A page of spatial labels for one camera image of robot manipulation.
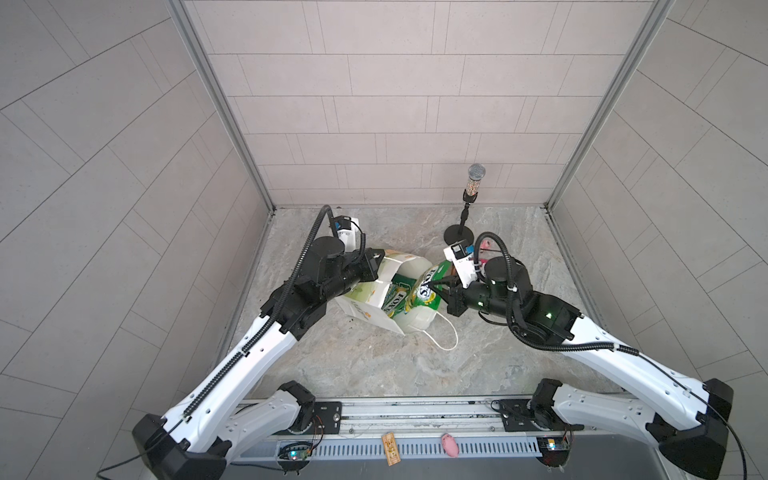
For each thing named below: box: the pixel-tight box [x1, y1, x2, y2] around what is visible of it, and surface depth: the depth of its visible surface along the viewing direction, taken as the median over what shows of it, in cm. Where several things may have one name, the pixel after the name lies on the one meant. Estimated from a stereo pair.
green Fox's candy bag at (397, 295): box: [381, 273, 417, 319], surface depth 86 cm
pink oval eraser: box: [442, 434, 459, 458], surface depth 68 cm
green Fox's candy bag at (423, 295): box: [404, 260, 452, 314], surface depth 66 cm
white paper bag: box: [336, 251, 437, 336], surface depth 75 cm
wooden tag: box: [382, 432, 401, 467], surface depth 68 cm
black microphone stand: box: [444, 189, 478, 246], surface depth 109 cm
